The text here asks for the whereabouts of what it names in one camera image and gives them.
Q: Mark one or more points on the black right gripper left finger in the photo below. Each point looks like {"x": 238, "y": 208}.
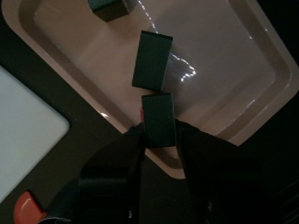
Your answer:
{"x": 104, "y": 180}

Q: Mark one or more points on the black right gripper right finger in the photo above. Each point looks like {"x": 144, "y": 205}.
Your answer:
{"x": 226, "y": 180}

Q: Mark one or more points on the red toy knife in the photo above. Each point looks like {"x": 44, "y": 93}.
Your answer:
{"x": 28, "y": 208}

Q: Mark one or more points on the dark green sushi piece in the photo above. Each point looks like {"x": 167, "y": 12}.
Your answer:
{"x": 159, "y": 122}
{"x": 108, "y": 8}
{"x": 151, "y": 61}

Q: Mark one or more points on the white cutting board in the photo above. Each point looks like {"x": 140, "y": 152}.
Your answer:
{"x": 27, "y": 131}

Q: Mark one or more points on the pink square plate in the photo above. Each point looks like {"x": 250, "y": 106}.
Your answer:
{"x": 226, "y": 73}

